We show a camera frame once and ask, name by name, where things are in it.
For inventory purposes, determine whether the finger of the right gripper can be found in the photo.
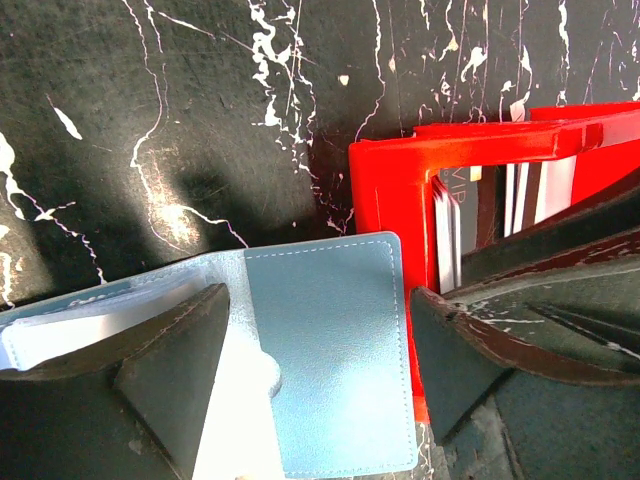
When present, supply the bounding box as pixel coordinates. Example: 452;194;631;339
445;188;639;370

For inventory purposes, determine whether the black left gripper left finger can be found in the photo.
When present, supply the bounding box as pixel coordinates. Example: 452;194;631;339
1;284;230;479

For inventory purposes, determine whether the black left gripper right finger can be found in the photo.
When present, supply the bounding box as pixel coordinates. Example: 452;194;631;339
410;288;639;479

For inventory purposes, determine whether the blue leather card holder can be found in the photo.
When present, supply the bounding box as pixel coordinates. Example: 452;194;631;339
1;232;417;479

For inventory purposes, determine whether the red plastic card tray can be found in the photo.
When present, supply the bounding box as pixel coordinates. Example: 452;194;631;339
349;102;639;421

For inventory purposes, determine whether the black VIP card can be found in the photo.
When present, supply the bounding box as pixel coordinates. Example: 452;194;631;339
439;167;478;254

